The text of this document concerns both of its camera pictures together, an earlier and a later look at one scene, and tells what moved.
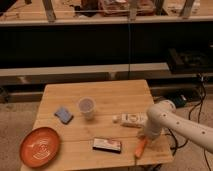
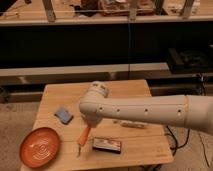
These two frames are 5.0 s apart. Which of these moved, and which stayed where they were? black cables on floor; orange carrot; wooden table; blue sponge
Moved: orange carrot
Stayed: blue sponge; wooden table; black cables on floor
